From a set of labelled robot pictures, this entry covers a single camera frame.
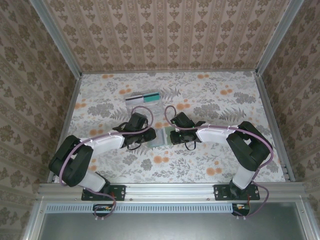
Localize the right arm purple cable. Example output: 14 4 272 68
164 105 274 221

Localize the small electronics board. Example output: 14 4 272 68
93 203 114 218
231 202 251 217

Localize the floral patterned table cover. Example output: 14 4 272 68
53 71 288 185

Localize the aluminium frame post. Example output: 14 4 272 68
29 0 83 78
256 0 305 76

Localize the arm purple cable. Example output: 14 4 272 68
59 106 154 222
164 105 274 221

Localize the white card with black stripe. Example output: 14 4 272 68
125 94 144 105

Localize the grey metal sheet panel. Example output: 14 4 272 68
37 202 310 240

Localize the clear acrylic card box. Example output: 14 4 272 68
124 87 165 116

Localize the teal plastic card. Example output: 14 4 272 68
142 91 161 104

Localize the aluminium panel frame rail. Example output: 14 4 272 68
22 199 48 240
296 199 316 240

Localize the thin black cable loop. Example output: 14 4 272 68
126 141 144 151
185 139 198 151

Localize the aluminium table side rail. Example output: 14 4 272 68
254 72 296 183
46 73 83 185

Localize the long aluminium base rail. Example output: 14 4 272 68
37 182 306 202

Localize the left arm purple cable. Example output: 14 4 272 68
59 106 154 222

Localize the green card holder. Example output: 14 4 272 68
146 126 174 149

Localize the grey slotted cable duct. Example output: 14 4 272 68
46 202 235 214

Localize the aluminium table end rail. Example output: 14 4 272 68
81 69 258 75

